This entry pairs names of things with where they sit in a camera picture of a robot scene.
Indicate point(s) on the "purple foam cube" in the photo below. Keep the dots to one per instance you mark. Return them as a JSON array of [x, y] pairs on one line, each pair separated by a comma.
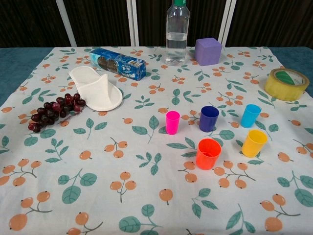
[[207, 54]]

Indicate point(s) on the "small pink plastic cup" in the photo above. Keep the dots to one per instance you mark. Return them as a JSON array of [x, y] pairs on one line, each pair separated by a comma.
[[172, 126]]

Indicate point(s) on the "yellow packing tape roll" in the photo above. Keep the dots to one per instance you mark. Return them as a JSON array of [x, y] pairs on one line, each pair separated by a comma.
[[275, 89]]

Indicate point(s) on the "dark purple plastic cup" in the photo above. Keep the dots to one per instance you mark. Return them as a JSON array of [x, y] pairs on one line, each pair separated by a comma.
[[207, 124]]

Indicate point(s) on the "dark red grape bunch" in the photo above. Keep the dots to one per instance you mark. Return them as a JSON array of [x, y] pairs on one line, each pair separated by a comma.
[[49, 115]]

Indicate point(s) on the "white partition frame post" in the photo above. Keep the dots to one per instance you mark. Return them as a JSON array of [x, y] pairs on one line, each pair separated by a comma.
[[226, 24], [133, 24], [66, 24]]

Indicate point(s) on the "light blue plastic cup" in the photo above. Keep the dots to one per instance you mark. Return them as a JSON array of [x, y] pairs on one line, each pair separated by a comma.
[[248, 120]]

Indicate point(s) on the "floral fruit print tablecloth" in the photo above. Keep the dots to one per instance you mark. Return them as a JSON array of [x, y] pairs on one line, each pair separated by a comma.
[[97, 171]]

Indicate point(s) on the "clear plastic water bottle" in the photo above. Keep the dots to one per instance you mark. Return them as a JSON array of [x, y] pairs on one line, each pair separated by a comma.
[[176, 49]]

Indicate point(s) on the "yellow plastic cup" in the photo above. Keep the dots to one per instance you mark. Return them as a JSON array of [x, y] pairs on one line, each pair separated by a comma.
[[253, 147]]

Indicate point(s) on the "blue cookie box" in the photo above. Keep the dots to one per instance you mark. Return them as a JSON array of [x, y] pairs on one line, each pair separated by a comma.
[[117, 64]]

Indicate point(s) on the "white disposable slipper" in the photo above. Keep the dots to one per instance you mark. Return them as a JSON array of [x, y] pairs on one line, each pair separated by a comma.
[[97, 93]]

